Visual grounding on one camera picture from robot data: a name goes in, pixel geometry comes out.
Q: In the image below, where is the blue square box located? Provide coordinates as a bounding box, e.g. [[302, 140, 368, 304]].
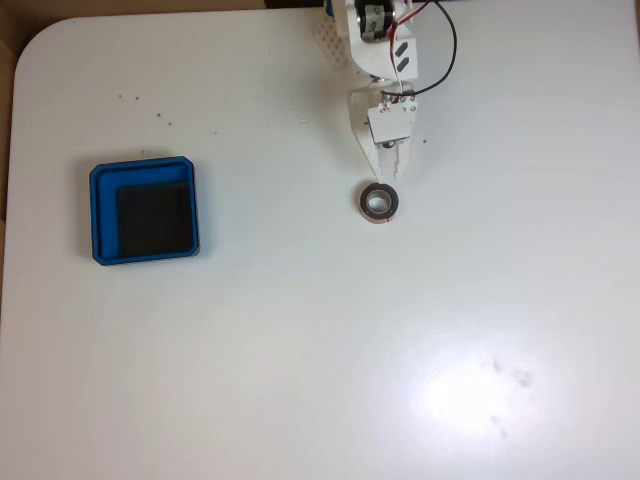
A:
[[88, 155, 203, 267]]

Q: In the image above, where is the black square pad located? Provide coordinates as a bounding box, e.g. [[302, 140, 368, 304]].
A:
[[115, 181, 196, 253]]

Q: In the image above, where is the white camera box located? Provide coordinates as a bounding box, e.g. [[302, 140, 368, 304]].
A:
[[366, 101, 420, 145]]

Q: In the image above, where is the black cable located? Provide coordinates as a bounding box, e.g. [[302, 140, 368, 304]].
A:
[[381, 0, 458, 97]]

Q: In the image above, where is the white perforated base plate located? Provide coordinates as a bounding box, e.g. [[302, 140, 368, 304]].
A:
[[311, 16, 352, 72]]

